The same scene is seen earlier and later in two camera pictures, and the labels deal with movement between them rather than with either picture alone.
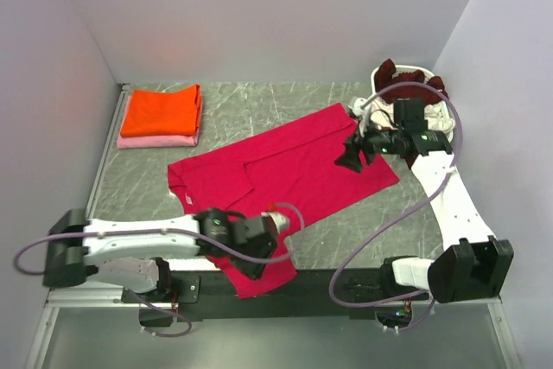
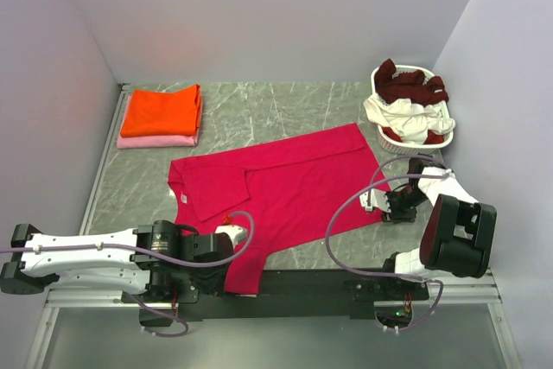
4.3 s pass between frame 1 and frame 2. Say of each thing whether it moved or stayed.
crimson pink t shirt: moved
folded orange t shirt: stayed
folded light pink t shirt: stayed
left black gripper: moved
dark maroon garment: stayed
